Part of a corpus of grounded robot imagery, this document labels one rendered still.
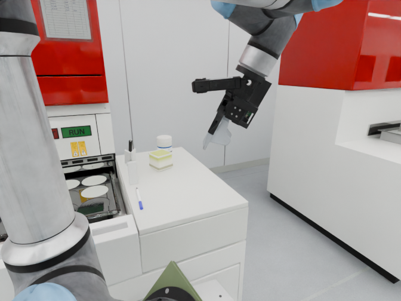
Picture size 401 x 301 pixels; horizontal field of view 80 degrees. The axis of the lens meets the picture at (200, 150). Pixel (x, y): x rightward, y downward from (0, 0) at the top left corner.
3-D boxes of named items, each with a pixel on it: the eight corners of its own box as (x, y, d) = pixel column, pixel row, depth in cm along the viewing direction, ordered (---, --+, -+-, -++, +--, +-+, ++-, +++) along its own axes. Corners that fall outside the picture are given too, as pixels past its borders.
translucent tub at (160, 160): (148, 167, 101) (147, 152, 99) (163, 163, 106) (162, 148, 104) (159, 172, 96) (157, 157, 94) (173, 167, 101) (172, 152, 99)
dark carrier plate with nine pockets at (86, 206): (21, 187, 99) (21, 186, 99) (108, 173, 113) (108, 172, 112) (-7, 237, 70) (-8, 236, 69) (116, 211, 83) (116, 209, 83)
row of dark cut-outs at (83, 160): (3, 174, 99) (1, 168, 98) (113, 159, 116) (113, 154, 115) (2, 174, 99) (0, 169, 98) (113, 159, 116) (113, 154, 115)
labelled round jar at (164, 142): (156, 154, 117) (154, 135, 114) (169, 152, 120) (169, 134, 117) (159, 159, 111) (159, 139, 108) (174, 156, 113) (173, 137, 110)
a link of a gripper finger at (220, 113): (212, 136, 54) (231, 101, 52) (206, 133, 54) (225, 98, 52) (213, 132, 59) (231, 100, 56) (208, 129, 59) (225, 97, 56)
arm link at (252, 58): (247, 42, 48) (246, 46, 56) (236, 64, 50) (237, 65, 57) (280, 60, 48) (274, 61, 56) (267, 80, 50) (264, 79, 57)
